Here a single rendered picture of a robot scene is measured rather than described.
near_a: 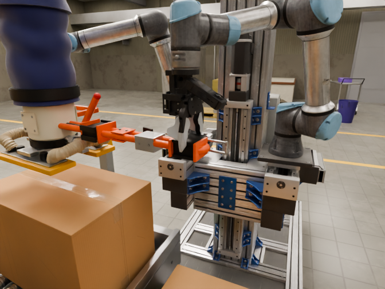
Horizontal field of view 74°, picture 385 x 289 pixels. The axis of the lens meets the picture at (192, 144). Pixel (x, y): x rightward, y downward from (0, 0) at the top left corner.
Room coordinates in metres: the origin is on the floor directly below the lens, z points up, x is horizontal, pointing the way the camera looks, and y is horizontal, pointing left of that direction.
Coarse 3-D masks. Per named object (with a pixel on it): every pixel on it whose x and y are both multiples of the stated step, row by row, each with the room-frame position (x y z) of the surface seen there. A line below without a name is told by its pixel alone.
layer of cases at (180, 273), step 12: (180, 276) 0.89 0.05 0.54; (192, 276) 0.89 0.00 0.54; (204, 276) 0.89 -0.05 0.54; (168, 288) 0.82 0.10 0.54; (180, 288) 0.82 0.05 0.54; (192, 288) 0.82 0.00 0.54; (204, 288) 0.82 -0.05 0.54; (216, 288) 0.82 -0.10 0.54; (228, 288) 0.82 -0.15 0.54; (240, 288) 0.82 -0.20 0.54
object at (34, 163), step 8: (0, 152) 0.93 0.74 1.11; (8, 152) 0.91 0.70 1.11; (16, 152) 0.91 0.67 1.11; (8, 160) 0.87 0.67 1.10; (16, 160) 0.85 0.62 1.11; (24, 160) 0.84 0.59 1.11; (32, 160) 0.83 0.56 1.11; (40, 160) 0.83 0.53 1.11; (64, 160) 0.83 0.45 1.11; (32, 168) 0.80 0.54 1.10; (40, 168) 0.78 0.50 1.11; (48, 168) 0.78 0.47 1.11; (56, 168) 0.78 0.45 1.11; (64, 168) 0.80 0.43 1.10
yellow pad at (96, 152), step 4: (104, 144) 1.00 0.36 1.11; (108, 144) 1.02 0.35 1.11; (88, 148) 0.96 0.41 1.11; (92, 148) 0.96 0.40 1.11; (96, 148) 0.96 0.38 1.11; (100, 148) 0.97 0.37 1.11; (104, 148) 0.98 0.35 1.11; (108, 148) 0.98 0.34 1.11; (112, 148) 0.99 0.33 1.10; (88, 152) 0.94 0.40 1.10; (92, 152) 0.93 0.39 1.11; (96, 152) 0.93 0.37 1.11; (100, 152) 0.94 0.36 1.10; (104, 152) 0.96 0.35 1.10; (108, 152) 0.97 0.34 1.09; (92, 156) 0.93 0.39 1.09; (96, 156) 0.92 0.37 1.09
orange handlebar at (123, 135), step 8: (80, 112) 1.11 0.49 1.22; (96, 112) 1.19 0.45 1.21; (64, 128) 0.88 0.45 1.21; (72, 128) 0.86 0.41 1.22; (112, 128) 0.83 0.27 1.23; (120, 128) 0.80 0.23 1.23; (128, 128) 0.81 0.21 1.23; (104, 136) 0.79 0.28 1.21; (112, 136) 0.77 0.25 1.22; (120, 136) 0.76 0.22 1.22; (128, 136) 0.75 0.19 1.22; (168, 136) 0.73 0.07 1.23; (160, 144) 0.69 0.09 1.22; (208, 144) 0.66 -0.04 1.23; (200, 152) 0.63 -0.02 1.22
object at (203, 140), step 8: (192, 136) 0.69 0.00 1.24; (200, 136) 0.69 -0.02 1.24; (168, 144) 0.66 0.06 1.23; (176, 144) 0.66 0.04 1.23; (192, 144) 0.63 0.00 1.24; (200, 144) 0.64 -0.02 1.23; (168, 152) 0.66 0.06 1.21; (176, 152) 0.66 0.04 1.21; (184, 152) 0.65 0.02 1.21; (192, 152) 0.64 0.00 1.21; (192, 160) 0.63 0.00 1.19
